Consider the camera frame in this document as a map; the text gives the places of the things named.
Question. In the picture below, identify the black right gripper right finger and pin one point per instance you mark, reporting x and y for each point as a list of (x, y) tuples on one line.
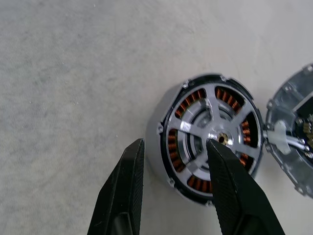
[(234, 195)]

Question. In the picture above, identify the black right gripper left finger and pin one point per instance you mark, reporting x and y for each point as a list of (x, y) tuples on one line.
[(119, 195)]

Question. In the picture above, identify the silver spoked rotor black rim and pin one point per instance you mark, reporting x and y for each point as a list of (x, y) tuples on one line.
[(220, 115)]

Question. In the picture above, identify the round silver lid circuit board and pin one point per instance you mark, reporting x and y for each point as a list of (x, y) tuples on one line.
[(283, 176)]

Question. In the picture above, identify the silver motor housing copper windings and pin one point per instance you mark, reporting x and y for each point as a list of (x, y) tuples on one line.
[(156, 122)]

